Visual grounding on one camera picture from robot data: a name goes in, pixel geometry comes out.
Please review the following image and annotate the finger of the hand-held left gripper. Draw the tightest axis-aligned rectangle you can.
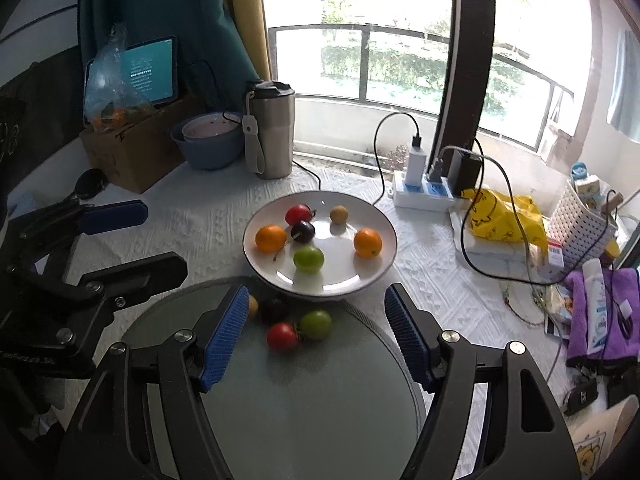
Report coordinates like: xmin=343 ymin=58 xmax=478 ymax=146
xmin=5 ymin=199 xmax=149 ymax=281
xmin=50 ymin=252 xmax=188 ymax=361

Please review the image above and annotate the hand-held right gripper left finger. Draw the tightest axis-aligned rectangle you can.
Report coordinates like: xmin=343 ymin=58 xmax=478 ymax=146
xmin=57 ymin=284 xmax=251 ymax=480

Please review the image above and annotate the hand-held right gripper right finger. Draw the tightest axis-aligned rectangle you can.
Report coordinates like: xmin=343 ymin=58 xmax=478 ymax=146
xmin=384 ymin=282 xmax=583 ymax=480

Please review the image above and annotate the dark purple plum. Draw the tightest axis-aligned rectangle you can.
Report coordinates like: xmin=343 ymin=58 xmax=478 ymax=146
xmin=260 ymin=298 xmax=290 ymax=324

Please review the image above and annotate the small red tomato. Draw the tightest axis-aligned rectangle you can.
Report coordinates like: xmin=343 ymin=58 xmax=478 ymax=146
xmin=266 ymin=322 xmax=300 ymax=351

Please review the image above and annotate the white plate with dark rim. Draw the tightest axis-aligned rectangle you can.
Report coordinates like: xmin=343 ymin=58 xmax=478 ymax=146
xmin=242 ymin=191 xmax=399 ymax=302

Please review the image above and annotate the green plum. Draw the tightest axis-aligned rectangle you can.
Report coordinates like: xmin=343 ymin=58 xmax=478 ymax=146
xmin=298 ymin=309 xmax=333 ymax=339
xmin=293 ymin=245 xmax=325 ymax=275

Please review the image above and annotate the orange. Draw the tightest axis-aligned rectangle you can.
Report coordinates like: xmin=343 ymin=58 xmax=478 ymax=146
xmin=255 ymin=224 xmax=288 ymax=254
xmin=353 ymin=228 xmax=383 ymax=259

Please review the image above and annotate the dark cherry with long stem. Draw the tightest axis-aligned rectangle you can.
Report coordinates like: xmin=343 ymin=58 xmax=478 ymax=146
xmin=272 ymin=220 xmax=317 ymax=262

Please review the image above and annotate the red tomato with stem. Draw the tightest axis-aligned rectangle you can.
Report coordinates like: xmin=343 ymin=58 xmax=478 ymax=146
xmin=285 ymin=203 xmax=318 ymax=227

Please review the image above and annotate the black round hand mirror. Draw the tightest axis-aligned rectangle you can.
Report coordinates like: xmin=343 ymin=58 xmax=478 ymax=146
xmin=74 ymin=169 xmax=109 ymax=200

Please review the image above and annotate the brown cardboard box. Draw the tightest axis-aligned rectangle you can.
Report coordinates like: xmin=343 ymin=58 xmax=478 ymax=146
xmin=80 ymin=92 xmax=201 ymax=194

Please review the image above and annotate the white textured tablecloth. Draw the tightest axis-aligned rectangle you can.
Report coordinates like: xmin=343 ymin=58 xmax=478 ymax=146
xmin=15 ymin=152 xmax=640 ymax=461

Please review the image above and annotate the blue bowl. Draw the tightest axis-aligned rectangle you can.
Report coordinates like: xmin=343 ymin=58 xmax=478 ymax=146
xmin=170 ymin=112 xmax=246 ymax=170

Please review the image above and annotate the round grey glass turntable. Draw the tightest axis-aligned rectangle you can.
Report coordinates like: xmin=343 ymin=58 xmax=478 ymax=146
xmin=120 ymin=276 xmax=427 ymax=480

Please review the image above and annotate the white flat packet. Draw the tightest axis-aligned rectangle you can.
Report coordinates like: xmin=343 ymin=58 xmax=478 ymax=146
xmin=449 ymin=209 xmax=533 ymax=262

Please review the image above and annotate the clear plastic bag of oranges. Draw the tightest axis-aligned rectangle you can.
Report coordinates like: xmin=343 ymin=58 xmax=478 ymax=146
xmin=82 ymin=22 xmax=147 ymax=132

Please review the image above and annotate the white power strip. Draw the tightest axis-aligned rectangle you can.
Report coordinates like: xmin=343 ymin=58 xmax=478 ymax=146
xmin=392 ymin=170 xmax=469 ymax=213

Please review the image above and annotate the tablet with lit screen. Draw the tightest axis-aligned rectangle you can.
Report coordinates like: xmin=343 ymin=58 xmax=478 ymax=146
xmin=85 ymin=36 xmax=180 ymax=108

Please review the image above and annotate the yellow plastic bag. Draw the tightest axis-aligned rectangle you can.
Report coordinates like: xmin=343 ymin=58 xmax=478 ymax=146
xmin=460 ymin=187 xmax=549 ymax=249

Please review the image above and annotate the white charger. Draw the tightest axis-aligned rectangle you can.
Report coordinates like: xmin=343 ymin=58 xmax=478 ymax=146
xmin=404 ymin=135 xmax=426 ymax=187

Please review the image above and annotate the purple cloth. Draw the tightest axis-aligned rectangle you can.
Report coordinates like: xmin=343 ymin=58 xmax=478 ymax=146
xmin=565 ymin=267 xmax=640 ymax=369

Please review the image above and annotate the black charger block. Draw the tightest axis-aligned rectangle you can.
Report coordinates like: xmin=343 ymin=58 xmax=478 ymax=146
xmin=446 ymin=147 xmax=484 ymax=196

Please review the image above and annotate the black car key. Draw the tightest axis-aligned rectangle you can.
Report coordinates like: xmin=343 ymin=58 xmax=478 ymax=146
xmin=562 ymin=377 xmax=599 ymax=414

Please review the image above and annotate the white tube with blue print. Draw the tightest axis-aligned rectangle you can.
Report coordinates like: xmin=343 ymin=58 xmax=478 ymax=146
xmin=582 ymin=258 xmax=609 ymax=356

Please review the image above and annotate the white perforated basket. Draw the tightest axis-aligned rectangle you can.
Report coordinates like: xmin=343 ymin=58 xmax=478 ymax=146
xmin=545 ymin=180 xmax=621 ymax=266

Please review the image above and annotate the blue curtain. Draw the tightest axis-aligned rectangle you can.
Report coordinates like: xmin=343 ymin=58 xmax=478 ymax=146
xmin=77 ymin=0 xmax=273 ymax=126

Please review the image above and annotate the white mug with bear print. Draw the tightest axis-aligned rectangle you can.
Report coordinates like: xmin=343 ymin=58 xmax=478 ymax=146
xmin=570 ymin=395 xmax=640 ymax=480

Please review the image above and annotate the yellow curtain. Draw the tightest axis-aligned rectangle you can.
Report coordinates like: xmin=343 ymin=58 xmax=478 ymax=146
xmin=222 ymin=0 xmax=274 ymax=82

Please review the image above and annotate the dark window pillar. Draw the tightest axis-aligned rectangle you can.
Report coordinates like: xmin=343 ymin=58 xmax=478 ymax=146
xmin=432 ymin=0 xmax=497 ymax=172

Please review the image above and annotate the balcony railing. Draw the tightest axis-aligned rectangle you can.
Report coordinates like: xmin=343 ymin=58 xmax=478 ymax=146
xmin=267 ymin=25 xmax=576 ymax=154

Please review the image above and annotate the light blue hanging towel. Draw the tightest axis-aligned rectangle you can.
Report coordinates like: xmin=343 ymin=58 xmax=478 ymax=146
xmin=606 ymin=30 xmax=640 ymax=141

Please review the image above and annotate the grey cable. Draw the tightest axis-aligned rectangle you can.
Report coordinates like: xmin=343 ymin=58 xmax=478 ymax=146
xmin=545 ymin=334 xmax=569 ymax=385

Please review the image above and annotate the black charger cable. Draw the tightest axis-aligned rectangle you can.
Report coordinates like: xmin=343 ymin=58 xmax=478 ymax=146
xmin=292 ymin=112 xmax=424 ymax=206
xmin=449 ymin=137 xmax=567 ymax=287

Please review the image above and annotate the steel tumbler with white strap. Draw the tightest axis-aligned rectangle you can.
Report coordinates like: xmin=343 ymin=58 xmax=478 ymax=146
xmin=243 ymin=80 xmax=296 ymax=180

